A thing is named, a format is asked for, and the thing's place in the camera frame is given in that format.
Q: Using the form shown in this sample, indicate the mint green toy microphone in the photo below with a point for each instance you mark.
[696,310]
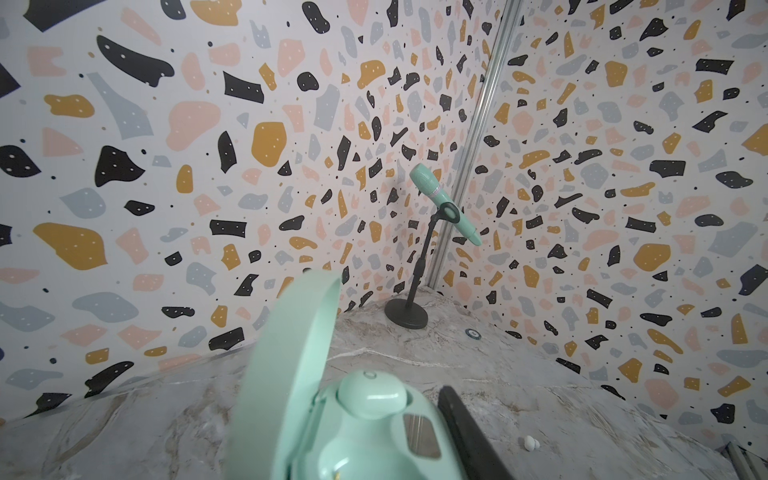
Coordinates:
[427,183]

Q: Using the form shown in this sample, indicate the mint green earbud case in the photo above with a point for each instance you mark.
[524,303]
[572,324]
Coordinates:
[287,425]

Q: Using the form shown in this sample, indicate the white earbud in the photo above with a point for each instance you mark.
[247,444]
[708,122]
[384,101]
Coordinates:
[531,444]

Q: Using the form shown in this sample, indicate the right aluminium corner post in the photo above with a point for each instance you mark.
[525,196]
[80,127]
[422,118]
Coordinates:
[477,129]

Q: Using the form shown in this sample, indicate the black microphone stand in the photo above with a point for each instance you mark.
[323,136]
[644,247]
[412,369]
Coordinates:
[405,312]

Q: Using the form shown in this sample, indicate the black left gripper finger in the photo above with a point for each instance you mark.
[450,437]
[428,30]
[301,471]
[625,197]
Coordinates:
[478,458]

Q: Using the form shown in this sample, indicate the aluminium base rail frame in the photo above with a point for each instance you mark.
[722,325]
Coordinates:
[747,465]

